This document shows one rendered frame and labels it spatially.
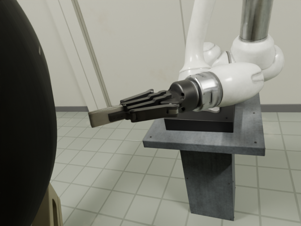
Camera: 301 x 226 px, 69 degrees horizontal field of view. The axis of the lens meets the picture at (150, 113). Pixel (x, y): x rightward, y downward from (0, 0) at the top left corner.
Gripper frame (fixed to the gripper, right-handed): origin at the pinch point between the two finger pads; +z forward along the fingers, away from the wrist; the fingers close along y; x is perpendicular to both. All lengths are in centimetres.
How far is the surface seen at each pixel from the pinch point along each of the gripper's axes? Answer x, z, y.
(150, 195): 99, -32, -66
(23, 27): -18.3, 9.4, 12.0
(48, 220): 18.3, 16.0, 2.8
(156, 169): 97, -48, -86
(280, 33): 7, -165, -85
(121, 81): 55, -60, -199
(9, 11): -19.9, 10.2, 13.1
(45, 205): 18.4, 16.6, -2.0
